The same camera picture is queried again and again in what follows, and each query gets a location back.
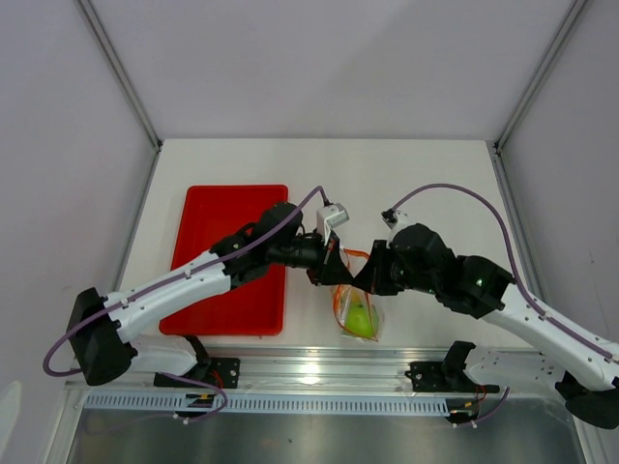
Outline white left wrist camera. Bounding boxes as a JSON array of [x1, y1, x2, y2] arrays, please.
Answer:
[[316, 203, 349, 245]]

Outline white slotted cable duct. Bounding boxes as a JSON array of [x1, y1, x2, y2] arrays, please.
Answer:
[[84, 391, 450, 417]]

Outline aluminium front rail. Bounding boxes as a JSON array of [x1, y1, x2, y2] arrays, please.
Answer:
[[65, 345, 594, 400]]

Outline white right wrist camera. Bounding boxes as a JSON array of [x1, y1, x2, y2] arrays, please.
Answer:
[[381, 209, 412, 234]]

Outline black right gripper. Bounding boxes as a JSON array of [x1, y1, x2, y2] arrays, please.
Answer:
[[351, 240, 439, 297]]

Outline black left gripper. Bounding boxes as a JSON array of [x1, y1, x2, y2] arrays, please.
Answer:
[[268, 228, 353, 287]]

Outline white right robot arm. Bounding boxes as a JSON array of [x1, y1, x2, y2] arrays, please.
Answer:
[[353, 224, 618, 429]]

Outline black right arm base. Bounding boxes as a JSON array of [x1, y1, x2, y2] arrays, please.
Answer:
[[404, 340, 500, 393]]

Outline green apple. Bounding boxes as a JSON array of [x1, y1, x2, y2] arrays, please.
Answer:
[[344, 293, 380, 339]]

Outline aluminium frame post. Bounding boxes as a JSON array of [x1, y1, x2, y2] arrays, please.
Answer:
[[493, 0, 593, 153], [74, 0, 162, 151]]

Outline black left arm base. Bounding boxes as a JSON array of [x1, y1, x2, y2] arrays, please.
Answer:
[[154, 335, 241, 389]]

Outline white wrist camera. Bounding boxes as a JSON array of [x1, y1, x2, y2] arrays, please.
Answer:
[[316, 203, 349, 245], [381, 209, 412, 234]]

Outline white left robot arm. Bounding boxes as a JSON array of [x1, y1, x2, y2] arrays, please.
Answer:
[[67, 202, 352, 387]]

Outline red plastic tray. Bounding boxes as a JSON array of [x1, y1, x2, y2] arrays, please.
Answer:
[[159, 185, 288, 336]]

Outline left aluminium frame post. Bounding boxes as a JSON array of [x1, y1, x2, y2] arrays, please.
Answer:
[[74, 0, 162, 151]]

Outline clear zip top bag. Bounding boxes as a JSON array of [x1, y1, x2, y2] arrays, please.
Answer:
[[330, 246, 386, 343]]

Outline right aluminium frame post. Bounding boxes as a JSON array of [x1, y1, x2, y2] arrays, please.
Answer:
[[493, 0, 593, 153]]

